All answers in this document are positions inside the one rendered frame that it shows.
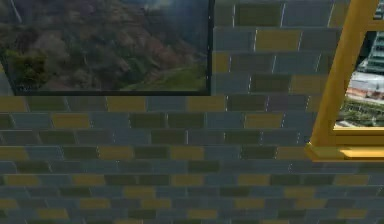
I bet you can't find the black framed landscape picture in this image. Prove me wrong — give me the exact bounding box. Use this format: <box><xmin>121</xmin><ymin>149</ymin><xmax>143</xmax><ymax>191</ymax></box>
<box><xmin>0</xmin><ymin>0</ymin><xmax>215</xmax><ymax>97</ymax></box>

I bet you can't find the yellow framed window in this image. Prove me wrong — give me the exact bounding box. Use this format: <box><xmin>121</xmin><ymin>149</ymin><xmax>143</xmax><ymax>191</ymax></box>
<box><xmin>304</xmin><ymin>0</ymin><xmax>384</xmax><ymax>163</ymax></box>

